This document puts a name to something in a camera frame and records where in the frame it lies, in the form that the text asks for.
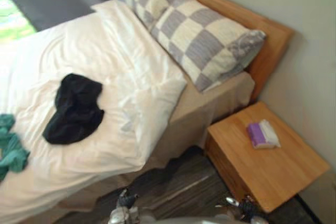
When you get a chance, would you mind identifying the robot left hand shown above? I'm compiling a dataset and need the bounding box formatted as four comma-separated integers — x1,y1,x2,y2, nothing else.
109,188,143,224

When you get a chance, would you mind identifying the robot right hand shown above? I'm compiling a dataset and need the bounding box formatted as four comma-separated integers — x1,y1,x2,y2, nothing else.
225,195,266,224

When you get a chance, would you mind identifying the beige bed sheet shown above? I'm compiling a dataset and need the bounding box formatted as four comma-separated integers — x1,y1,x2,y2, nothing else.
59,71,256,207

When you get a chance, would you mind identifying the black cloth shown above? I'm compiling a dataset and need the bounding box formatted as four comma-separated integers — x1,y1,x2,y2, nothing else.
43,73,105,146

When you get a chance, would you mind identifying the teal cloth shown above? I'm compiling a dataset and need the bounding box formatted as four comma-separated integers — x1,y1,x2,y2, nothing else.
0,113,31,182

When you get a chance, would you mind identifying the wooden bed headboard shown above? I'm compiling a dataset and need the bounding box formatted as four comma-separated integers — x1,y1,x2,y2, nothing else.
151,0,295,102

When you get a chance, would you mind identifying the wooden nightstand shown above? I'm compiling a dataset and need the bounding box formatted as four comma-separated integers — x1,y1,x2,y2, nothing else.
205,100,331,214

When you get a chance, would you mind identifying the silver robot body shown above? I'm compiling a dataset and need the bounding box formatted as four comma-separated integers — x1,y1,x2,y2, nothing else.
145,212,237,224

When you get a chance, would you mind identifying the purple white tissue pack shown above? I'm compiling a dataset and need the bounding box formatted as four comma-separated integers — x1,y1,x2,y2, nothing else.
246,119,281,150

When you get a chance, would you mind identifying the white duvet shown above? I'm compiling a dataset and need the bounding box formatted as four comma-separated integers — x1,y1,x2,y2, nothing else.
0,0,187,223

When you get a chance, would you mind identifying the large grey white checkered pillow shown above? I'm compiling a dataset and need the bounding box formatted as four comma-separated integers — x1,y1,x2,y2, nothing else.
151,0,267,93

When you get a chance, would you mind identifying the window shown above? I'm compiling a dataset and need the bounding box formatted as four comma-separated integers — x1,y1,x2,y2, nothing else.
0,0,36,51

